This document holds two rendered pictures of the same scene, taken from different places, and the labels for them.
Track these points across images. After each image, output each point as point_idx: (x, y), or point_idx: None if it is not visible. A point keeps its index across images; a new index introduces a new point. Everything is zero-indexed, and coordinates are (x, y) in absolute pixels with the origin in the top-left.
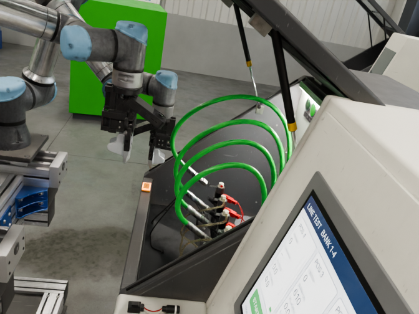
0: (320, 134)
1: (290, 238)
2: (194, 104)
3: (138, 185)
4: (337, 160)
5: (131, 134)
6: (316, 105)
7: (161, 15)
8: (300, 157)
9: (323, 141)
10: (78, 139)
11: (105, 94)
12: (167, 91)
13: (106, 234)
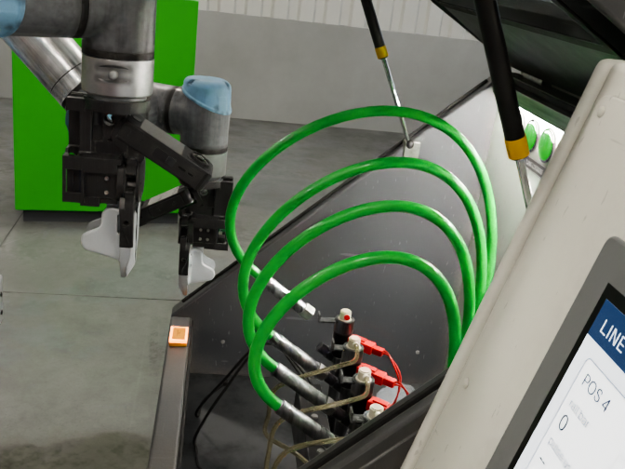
0: (601, 151)
1: (563, 418)
2: (263, 178)
3: (164, 344)
4: None
5: (135, 207)
6: (537, 126)
7: (187, 6)
8: (551, 215)
9: (614, 165)
10: (35, 261)
11: (69, 118)
12: (210, 119)
13: (103, 449)
